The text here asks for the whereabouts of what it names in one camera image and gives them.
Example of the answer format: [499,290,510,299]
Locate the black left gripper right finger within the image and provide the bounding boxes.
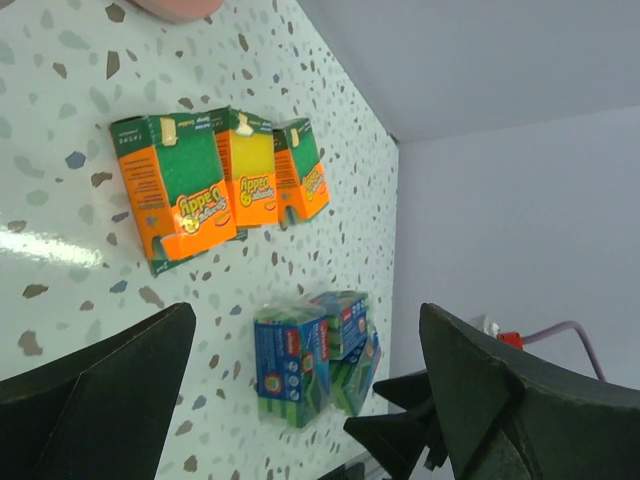
[419,303,639,479]

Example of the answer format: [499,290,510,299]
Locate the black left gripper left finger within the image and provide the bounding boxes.
[1,303,196,479]

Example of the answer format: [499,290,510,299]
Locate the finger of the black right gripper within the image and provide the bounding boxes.
[344,404,443,479]
[373,370,435,413]

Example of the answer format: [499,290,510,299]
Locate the pink three tier shelf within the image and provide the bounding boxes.
[131,0,224,24]

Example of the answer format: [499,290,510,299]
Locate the blue Vileda pack right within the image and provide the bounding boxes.
[329,323,382,416]

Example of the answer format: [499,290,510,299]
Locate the blue vileda pack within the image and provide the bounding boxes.
[329,323,382,416]
[254,300,330,429]
[311,290,368,361]

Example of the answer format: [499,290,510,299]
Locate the blue Vileda pack middle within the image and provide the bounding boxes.
[311,290,368,361]

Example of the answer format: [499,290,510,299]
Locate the blue Vileda pack left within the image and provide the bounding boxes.
[254,300,330,429]

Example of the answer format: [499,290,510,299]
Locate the green top sponge box right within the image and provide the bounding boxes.
[273,118,330,229]

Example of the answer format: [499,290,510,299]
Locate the green sponge box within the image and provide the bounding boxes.
[109,112,248,277]
[273,118,330,229]

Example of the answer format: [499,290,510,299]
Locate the green top sponge box left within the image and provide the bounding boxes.
[109,112,248,277]

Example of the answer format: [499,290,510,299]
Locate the yellow top sponge box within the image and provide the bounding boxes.
[209,106,278,229]

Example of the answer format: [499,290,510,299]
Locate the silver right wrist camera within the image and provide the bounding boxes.
[469,314,524,350]

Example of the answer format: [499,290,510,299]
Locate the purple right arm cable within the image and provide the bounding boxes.
[519,320,607,384]

